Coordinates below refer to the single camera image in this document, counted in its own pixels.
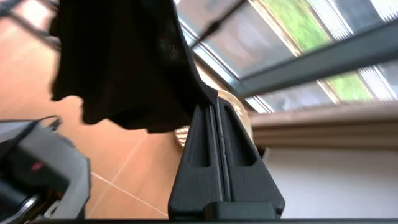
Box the window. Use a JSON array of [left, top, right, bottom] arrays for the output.
[[174, 0, 398, 114]]

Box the white laundry basket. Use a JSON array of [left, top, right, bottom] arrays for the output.
[[174, 88, 255, 149]]

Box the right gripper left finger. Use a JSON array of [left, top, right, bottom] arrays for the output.
[[167, 104, 224, 218]]

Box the beige curtain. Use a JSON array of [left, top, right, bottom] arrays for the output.
[[248, 100, 398, 151]]

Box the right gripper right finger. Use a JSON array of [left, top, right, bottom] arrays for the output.
[[216, 96, 286, 218]]

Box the black clothes rack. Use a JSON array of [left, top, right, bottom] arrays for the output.
[[0, 0, 247, 51]]

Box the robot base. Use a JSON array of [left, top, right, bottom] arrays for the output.
[[0, 115, 91, 220]]

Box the black garment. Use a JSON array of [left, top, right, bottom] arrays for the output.
[[49, 0, 219, 135]]

